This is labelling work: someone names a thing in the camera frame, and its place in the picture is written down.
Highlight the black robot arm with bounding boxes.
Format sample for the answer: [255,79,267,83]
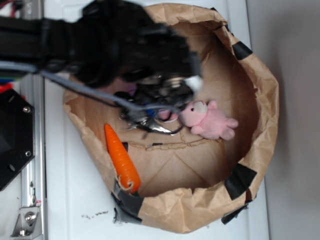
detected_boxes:
[0,0,203,113]

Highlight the aluminium frame rail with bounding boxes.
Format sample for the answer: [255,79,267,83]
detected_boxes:
[10,0,48,238]

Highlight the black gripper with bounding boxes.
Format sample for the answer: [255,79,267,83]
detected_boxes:
[109,15,201,115]

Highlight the white plastic tray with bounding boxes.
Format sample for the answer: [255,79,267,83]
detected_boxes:
[42,0,271,240]

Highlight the grey cable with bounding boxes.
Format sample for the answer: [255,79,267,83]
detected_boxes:
[0,61,181,112]

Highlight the silver keys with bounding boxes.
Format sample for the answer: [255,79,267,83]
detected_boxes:
[119,109,184,136]

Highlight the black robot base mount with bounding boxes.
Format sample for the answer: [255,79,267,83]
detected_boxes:
[0,89,35,191]

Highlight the pink plush bunny toy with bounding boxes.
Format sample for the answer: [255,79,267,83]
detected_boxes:
[158,100,239,141]

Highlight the orange plastic carrot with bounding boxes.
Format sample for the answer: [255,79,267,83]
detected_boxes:
[104,124,141,194]

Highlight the brown paper bag container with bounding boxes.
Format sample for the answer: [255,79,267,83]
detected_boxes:
[63,3,279,234]

